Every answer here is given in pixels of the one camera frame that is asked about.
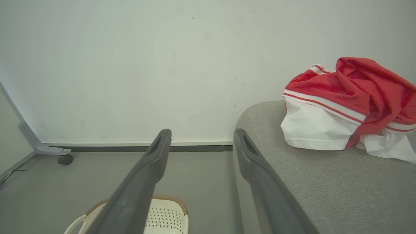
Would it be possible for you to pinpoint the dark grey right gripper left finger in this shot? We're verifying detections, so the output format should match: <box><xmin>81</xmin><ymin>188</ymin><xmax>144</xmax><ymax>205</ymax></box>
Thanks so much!
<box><xmin>84</xmin><ymin>129</ymin><xmax>172</xmax><ymax>234</ymax></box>

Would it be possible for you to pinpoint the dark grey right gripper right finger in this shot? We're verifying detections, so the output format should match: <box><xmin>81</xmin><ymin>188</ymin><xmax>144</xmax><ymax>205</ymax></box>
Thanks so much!
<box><xmin>233</xmin><ymin>128</ymin><xmax>320</xmax><ymax>234</ymax></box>

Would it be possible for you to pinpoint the red and white garment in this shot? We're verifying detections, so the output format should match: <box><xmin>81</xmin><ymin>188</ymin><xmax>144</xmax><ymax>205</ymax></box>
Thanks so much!
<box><xmin>280</xmin><ymin>57</ymin><xmax>416</xmax><ymax>164</ymax></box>

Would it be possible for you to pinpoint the white perforated laundry basket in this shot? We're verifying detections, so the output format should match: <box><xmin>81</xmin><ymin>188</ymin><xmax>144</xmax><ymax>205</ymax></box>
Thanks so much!
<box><xmin>64</xmin><ymin>195</ymin><xmax>189</xmax><ymax>234</ymax></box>

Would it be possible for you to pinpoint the white and grey baseboard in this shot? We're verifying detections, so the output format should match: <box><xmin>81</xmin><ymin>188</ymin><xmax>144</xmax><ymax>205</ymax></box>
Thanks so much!
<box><xmin>41</xmin><ymin>140</ymin><xmax>233</xmax><ymax>153</ymax></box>

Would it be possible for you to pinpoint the grey partition foot with caster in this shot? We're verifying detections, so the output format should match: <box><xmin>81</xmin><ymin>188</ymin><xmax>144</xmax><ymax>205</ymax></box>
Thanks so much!
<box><xmin>0</xmin><ymin>81</ymin><xmax>74</xmax><ymax>166</ymax></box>

